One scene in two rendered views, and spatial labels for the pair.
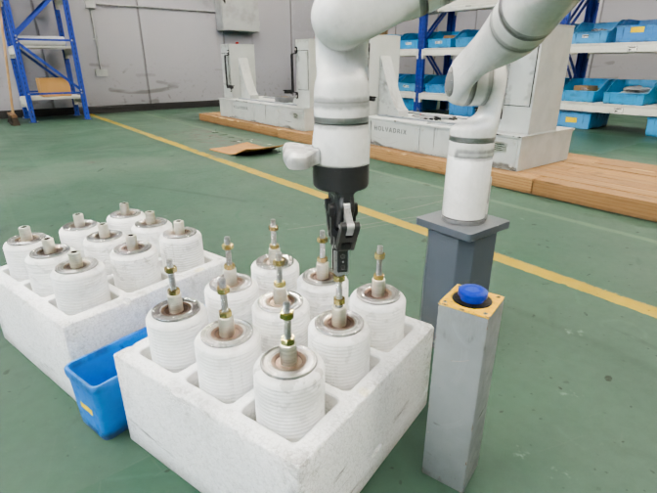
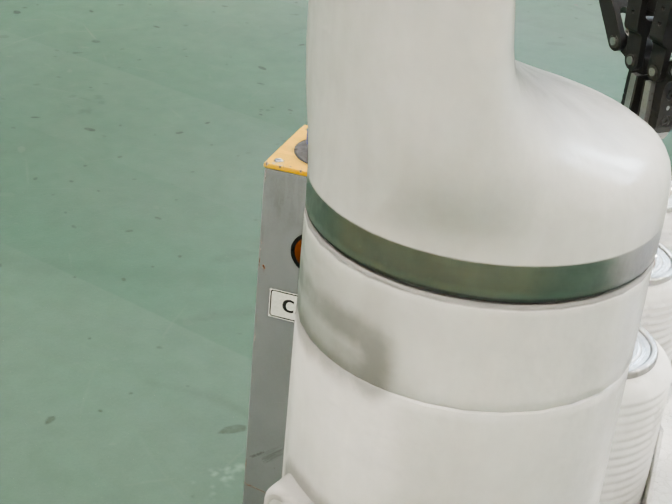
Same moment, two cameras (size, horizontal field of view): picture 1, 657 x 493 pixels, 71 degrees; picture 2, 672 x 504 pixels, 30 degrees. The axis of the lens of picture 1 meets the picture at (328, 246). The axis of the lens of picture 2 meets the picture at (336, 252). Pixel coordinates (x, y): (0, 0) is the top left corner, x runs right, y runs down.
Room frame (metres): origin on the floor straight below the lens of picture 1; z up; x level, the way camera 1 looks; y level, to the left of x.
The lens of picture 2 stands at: (1.23, -0.43, 0.61)
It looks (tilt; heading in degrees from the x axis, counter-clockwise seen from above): 27 degrees down; 161
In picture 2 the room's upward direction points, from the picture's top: 6 degrees clockwise
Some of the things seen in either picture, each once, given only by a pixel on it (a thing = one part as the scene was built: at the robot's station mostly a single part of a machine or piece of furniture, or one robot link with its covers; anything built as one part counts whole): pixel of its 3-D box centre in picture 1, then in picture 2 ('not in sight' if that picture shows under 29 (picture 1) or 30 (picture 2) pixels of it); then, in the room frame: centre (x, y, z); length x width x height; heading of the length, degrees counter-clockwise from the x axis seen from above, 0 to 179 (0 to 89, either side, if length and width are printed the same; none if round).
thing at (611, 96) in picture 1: (634, 91); not in sight; (4.63, -2.92, 0.36); 0.50 x 0.38 x 0.21; 130
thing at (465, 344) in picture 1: (459, 391); (317, 373); (0.57, -0.20, 0.16); 0.07 x 0.07 x 0.31; 54
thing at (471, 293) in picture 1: (472, 295); not in sight; (0.57, -0.20, 0.32); 0.04 x 0.04 x 0.02
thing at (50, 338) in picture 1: (116, 298); not in sight; (0.98, 0.51, 0.09); 0.39 x 0.39 x 0.18; 52
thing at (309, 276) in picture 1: (323, 276); not in sight; (0.77, 0.01, 0.25); 0.08 x 0.08 x 0.01
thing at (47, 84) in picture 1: (53, 86); not in sight; (5.71, 3.23, 0.36); 0.31 x 0.25 x 0.20; 128
